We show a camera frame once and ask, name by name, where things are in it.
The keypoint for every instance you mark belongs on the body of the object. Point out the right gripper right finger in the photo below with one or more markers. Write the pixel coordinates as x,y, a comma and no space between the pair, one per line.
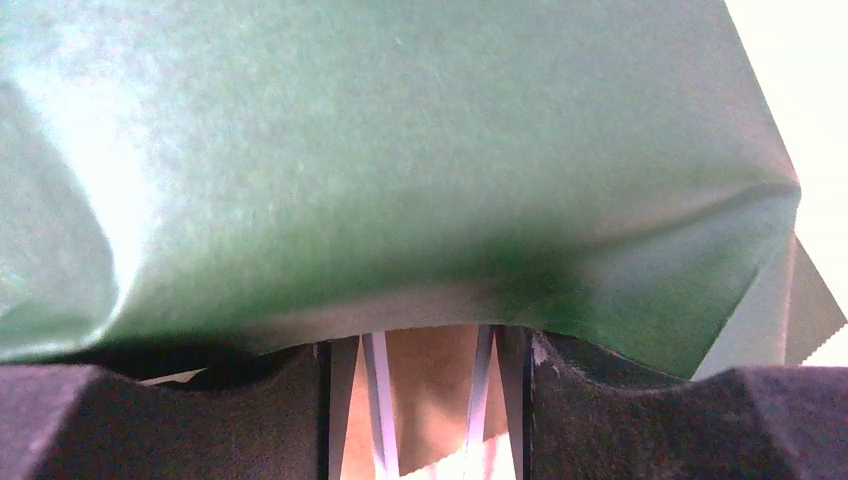
577,410

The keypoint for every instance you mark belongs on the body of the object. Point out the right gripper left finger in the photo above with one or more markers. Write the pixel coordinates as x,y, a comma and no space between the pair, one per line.
260,420

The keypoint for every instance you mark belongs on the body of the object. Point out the metal tongs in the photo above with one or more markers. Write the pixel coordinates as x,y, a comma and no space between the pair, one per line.
431,377

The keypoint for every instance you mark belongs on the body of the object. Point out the green paper bag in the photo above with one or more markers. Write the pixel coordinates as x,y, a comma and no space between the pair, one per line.
192,185

